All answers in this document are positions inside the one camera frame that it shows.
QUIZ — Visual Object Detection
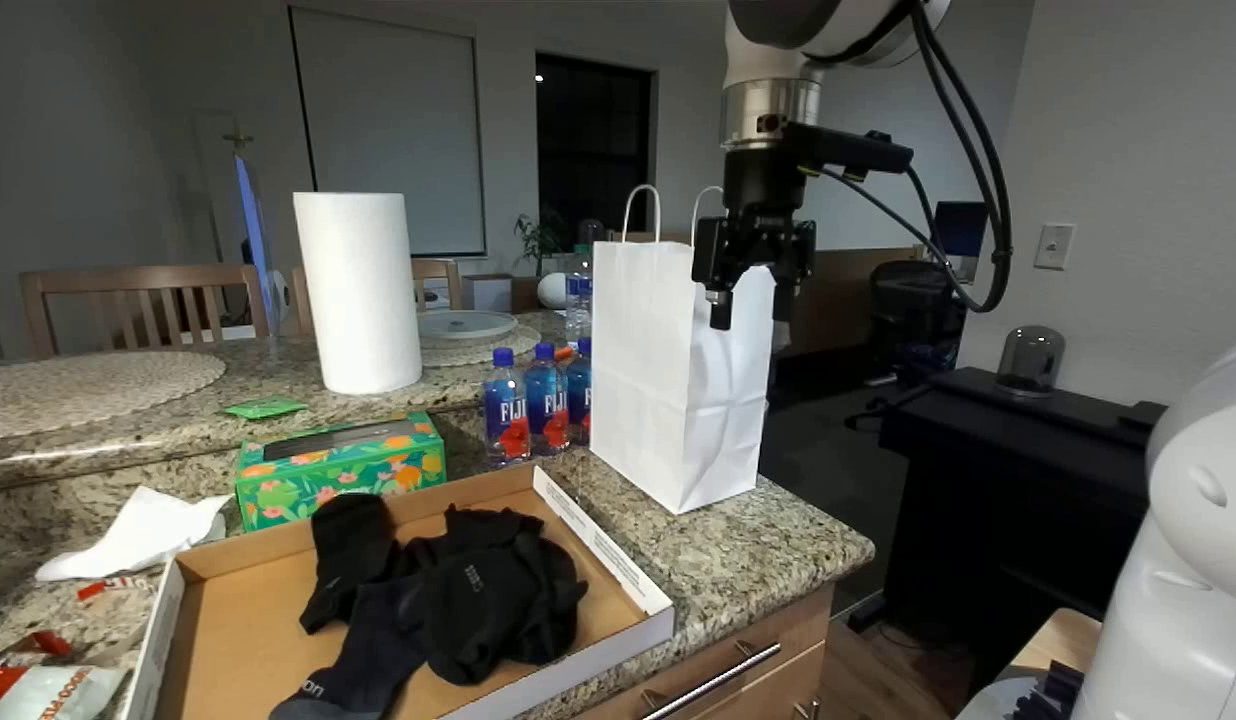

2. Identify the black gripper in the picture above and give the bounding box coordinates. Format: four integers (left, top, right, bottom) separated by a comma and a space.
694, 148, 817, 332

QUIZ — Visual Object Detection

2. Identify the black sock pile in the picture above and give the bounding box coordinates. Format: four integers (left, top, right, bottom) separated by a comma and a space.
392, 508, 588, 685

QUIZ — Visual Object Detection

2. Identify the black sock long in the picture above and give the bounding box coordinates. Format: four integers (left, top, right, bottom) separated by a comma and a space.
270, 498, 424, 720

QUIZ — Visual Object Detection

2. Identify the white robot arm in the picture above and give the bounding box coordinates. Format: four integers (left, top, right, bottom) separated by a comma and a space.
694, 0, 1236, 720

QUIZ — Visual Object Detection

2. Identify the white paper bag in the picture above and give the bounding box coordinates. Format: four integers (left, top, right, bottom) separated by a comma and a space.
588, 231, 775, 514

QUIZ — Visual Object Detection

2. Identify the red white snack bag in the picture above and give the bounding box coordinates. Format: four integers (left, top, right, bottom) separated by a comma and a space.
0, 632, 126, 720

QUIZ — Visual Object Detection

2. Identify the black office chair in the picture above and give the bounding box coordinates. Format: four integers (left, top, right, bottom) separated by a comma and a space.
871, 260, 963, 385

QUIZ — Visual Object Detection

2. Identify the water bottle pack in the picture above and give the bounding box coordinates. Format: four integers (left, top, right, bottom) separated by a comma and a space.
486, 342, 573, 461

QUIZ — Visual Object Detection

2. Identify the computer monitor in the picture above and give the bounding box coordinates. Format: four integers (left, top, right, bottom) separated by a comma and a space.
933, 201, 987, 258

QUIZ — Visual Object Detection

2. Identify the white plate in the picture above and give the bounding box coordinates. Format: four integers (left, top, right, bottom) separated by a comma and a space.
420, 310, 518, 342

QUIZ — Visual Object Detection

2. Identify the black cabinet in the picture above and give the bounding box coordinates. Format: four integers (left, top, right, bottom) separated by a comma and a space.
882, 370, 1163, 669

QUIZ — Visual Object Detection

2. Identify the white paper towel roll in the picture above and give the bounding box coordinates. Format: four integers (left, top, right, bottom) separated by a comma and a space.
293, 192, 420, 397

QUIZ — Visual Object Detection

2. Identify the white projector screen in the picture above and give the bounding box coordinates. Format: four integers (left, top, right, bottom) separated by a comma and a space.
293, 8, 486, 258

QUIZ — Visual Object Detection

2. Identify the green tissue box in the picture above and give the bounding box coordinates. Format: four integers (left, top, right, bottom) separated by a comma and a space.
232, 413, 448, 533

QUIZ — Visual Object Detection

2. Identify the green small packet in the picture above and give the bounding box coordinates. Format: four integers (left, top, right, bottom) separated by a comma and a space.
223, 401, 303, 424

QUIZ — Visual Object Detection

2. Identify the wooden chair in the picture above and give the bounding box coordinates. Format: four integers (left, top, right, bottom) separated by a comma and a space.
20, 264, 270, 357

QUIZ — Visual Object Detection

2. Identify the cardboard tray box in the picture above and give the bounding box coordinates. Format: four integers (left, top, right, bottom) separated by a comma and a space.
126, 470, 671, 720

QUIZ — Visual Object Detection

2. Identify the white crumpled napkin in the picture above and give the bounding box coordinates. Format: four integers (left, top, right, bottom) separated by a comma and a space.
37, 488, 229, 584

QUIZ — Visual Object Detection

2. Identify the round woven placemat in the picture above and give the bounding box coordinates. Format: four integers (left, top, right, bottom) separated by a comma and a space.
0, 347, 223, 442

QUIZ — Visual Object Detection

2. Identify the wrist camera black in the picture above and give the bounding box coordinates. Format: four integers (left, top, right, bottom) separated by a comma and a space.
780, 125, 912, 171

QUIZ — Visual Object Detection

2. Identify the drawer handle metal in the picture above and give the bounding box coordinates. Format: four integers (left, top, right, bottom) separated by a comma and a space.
642, 641, 786, 720

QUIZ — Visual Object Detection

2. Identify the wall light switch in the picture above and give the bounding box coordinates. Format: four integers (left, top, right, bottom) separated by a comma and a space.
1033, 219, 1077, 274

